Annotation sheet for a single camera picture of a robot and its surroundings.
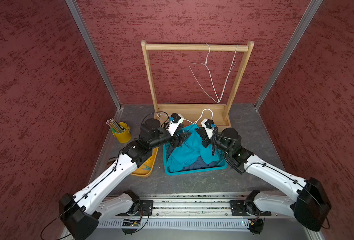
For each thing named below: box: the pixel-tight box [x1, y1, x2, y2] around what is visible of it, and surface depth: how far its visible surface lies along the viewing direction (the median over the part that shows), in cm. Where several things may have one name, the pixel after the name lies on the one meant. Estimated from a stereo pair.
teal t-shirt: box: [167, 124, 220, 172], surface depth 78 cm
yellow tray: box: [130, 146, 159, 178], surface depth 87 cm
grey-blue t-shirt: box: [182, 156, 218, 171], surface depth 83 cm
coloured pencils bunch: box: [106, 118, 126, 134], surface depth 92 cm
